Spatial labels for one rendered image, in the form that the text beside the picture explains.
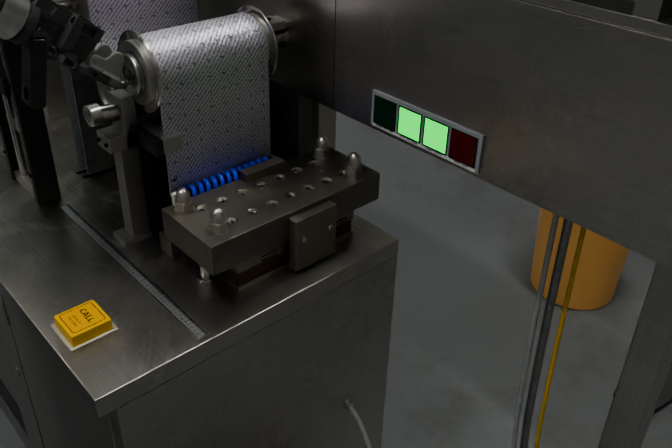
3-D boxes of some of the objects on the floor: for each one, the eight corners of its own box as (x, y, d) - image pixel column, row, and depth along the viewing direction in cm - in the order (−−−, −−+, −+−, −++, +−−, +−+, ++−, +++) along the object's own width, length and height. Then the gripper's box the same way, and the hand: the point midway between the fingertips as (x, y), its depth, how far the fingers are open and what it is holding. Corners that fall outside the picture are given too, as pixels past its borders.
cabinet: (-132, 214, 310) (-203, 22, 266) (16, 169, 348) (-26, -6, 304) (167, 691, 152) (112, 412, 108) (377, 513, 190) (400, 253, 146)
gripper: (48, -3, 104) (155, 61, 121) (21, -17, 110) (127, 46, 127) (20, 48, 104) (131, 104, 121) (-5, 31, 111) (104, 87, 127)
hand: (115, 85), depth 123 cm, fingers closed, pressing on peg
